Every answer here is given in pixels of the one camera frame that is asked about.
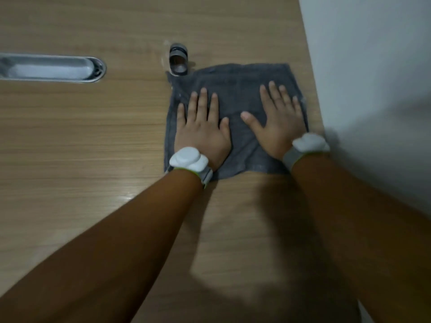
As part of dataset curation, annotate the person's left hand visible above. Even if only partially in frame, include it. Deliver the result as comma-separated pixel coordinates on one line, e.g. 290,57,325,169
174,87,232,171

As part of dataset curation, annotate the person's right hand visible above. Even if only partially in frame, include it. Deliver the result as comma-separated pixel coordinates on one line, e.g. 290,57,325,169
240,80,308,161

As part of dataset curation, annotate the grey cloth towel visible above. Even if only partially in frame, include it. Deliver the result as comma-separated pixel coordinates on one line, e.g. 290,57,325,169
164,63,310,181

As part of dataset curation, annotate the person's left forearm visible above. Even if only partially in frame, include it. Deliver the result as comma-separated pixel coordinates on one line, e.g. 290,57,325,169
0,168,204,323

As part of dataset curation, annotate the person's right forearm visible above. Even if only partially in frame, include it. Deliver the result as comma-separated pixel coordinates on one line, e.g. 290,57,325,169
290,153,431,323

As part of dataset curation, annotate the white wrist tracker grey band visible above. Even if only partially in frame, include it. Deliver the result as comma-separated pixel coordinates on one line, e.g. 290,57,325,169
165,146,214,189
282,132,331,172

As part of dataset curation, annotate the metal partition clamp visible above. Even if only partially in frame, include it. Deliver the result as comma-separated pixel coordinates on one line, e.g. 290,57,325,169
168,43,189,77

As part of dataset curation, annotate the silver oval cable grommet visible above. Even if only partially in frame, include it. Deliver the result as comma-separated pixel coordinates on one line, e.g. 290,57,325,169
0,52,107,83

